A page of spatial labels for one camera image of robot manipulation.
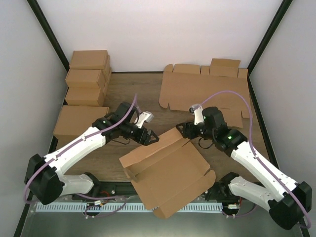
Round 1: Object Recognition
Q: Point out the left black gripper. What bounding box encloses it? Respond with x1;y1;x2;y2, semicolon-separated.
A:
121;122;159;146

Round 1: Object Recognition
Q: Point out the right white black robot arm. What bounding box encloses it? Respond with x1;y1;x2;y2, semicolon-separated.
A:
176;105;312;230

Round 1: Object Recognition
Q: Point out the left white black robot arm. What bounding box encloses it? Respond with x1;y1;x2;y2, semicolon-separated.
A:
25;102;159;205

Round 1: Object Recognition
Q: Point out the large front folded cardboard box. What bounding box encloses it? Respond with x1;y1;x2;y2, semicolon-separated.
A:
53;105;109;140

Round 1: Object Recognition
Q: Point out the stack of flat cardboard blanks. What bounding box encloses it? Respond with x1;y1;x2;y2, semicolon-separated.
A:
159;59;250;128

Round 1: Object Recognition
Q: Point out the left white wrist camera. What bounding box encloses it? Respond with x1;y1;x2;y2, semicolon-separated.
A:
135;111;154;128

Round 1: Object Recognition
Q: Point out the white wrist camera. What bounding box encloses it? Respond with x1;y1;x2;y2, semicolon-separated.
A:
189;104;204;125
135;111;154;128

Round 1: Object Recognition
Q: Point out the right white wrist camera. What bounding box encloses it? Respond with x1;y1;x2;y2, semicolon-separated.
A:
189;104;204;125

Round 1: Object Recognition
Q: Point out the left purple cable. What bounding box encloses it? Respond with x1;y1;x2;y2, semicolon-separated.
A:
23;93;144;203

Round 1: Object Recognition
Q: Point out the black aluminium frame rail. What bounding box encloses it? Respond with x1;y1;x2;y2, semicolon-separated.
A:
32;181;223;198

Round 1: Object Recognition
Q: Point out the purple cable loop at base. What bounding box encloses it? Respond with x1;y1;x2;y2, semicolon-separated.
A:
79;193;129;220

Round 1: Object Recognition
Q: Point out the light blue slotted cable duct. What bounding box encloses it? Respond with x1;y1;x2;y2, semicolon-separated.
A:
36;202;223;213

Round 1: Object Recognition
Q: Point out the right black corner post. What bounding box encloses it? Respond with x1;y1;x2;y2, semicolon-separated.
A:
247;0;294;75

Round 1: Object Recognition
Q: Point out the black corner post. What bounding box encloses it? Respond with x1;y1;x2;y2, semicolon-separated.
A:
27;0;70;72
247;0;294;75

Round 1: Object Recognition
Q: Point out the left black corner post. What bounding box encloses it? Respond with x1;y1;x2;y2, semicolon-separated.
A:
27;0;70;72

